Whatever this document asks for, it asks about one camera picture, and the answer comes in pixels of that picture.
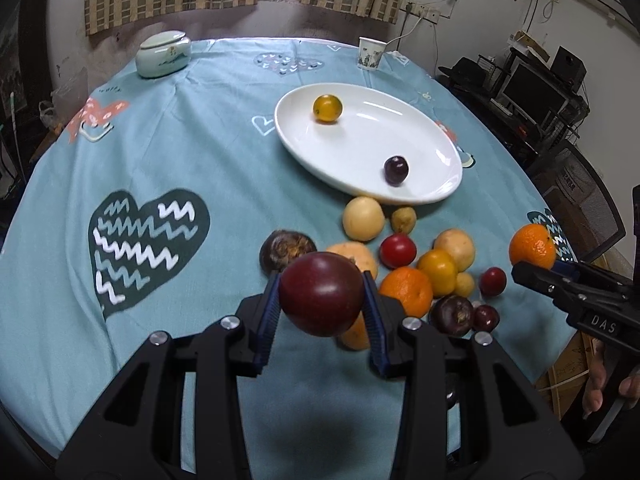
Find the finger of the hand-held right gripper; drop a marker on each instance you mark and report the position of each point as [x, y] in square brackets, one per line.
[537, 280]
[567, 269]

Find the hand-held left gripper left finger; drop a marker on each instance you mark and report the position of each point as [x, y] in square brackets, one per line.
[265, 322]

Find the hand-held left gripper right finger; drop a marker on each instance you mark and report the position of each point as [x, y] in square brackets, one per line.
[376, 327]

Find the pale orange round fruit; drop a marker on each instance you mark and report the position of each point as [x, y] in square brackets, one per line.
[357, 255]
[356, 337]

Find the orange mandarin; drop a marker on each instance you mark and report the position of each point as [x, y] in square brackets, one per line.
[406, 292]
[532, 246]

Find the small red fruit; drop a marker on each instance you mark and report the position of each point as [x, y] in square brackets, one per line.
[493, 281]

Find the dark red round fruit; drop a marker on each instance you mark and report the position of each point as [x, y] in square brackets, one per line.
[321, 294]

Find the small dark red cherry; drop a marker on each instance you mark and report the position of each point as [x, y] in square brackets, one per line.
[486, 318]

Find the dark purple mangosteen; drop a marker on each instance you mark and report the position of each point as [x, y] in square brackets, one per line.
[286, 247]
[451, 316]

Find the orange yellow tomato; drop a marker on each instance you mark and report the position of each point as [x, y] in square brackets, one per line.
[436, 272]

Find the pale yellow round fruit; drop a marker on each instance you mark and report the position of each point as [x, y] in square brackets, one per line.
[456, 246]
[363, 219]

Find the dark purple plum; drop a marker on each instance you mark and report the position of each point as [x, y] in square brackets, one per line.
[396, 171]

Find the white oval plate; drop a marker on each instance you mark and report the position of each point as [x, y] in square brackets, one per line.
[370, 135]

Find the person's right hand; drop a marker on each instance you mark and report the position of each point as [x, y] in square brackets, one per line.
[595, 385]

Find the small brown longan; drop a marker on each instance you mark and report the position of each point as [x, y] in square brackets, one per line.
[465, 285]
[403, 220]

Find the cardboard box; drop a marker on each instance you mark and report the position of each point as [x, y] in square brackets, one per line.
[570, 375]

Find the black mesh office chair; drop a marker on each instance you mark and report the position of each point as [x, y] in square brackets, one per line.
[582, 195]

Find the red tomato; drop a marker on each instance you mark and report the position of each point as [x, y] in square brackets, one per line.
[398, 251]

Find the computer monitor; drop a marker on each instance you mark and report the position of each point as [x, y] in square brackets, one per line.
[532, 91]

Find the blue printed tablecloth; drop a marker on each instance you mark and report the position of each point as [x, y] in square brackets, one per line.
[200, 135]

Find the black speaker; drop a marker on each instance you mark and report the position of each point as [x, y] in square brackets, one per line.
[569, 67]

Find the printed paper cup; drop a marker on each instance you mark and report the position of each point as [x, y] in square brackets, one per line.
[371, 55]

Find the pale green ceramic jar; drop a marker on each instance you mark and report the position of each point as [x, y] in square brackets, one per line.
[164, 55]

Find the wall outlet strip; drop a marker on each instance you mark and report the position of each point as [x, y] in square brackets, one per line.
[422, 11]

